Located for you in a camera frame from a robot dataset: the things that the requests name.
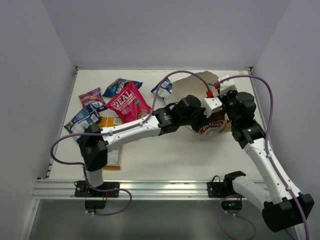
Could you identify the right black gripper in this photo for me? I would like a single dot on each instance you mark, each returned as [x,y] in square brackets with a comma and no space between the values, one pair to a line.
[231,93]

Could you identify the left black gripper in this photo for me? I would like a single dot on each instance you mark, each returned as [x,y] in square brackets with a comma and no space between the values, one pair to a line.
[200,120]

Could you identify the blue checkered paper bag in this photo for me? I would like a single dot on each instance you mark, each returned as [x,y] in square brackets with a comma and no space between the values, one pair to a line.
[191,85]

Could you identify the brown chocolate snack packet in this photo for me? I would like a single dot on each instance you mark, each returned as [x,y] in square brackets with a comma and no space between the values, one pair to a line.
[217,123]

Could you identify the blue white snack packet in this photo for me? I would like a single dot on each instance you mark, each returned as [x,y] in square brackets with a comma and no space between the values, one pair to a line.
[165,91]

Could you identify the pink snack packet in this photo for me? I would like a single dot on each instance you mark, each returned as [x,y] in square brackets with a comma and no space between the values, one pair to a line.
[129,104]

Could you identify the blue Doritos chip bag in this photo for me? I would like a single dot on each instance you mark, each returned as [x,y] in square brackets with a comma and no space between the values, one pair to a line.
[115,87]

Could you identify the orange snack packet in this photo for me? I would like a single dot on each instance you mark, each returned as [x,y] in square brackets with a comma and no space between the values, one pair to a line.
[113,156]

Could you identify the purple Fox's candy bag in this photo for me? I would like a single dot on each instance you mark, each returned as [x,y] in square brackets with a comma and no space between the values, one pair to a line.
[93,98]

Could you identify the dark blue snack packet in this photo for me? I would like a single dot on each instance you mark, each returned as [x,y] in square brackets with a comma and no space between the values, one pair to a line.
[87,116]

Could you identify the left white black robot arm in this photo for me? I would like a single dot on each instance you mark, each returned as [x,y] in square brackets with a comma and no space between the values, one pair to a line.
[95,143]

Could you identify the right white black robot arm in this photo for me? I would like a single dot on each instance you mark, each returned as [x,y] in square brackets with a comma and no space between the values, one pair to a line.
[282,204]

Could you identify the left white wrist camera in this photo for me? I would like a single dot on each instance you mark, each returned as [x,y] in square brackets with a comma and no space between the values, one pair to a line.
[211,104]

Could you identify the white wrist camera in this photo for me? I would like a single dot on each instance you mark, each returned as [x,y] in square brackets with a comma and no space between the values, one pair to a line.
[211,104]
[226,86]

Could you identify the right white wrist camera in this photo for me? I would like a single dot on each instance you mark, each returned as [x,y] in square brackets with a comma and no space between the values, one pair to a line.
[226,86]

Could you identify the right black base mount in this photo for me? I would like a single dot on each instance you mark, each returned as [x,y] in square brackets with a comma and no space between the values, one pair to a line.
[218,188]

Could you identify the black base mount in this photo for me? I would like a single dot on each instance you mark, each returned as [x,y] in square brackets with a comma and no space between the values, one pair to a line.
[94,200]
[218,188]

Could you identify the aluminium mounting rail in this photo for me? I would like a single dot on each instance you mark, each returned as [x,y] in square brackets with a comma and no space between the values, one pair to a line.
[140,190]

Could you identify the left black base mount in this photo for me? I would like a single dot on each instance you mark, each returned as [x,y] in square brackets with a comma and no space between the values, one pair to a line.
[94,200]

